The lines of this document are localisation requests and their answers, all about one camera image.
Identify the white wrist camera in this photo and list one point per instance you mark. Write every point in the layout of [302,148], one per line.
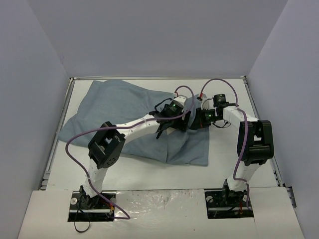
[206,102]
[180,100]

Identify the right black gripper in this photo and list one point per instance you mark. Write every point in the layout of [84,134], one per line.
[193,122]

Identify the cream pillow with yellow band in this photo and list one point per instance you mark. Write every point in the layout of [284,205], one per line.
[170,130]

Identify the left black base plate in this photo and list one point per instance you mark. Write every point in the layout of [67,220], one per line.
[99,210]

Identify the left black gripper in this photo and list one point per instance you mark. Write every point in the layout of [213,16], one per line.
[164,126]

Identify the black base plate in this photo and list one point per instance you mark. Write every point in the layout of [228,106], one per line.
[99,210]
[219,205]

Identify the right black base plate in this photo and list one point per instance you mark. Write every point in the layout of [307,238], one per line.
[219,205]

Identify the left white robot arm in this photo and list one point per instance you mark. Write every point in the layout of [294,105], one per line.
[105,147]

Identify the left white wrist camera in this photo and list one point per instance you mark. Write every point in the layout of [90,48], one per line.
[180,100]

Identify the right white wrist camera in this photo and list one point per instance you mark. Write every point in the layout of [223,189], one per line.
[206,102]

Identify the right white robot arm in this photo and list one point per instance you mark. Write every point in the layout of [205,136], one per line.
[254,144]

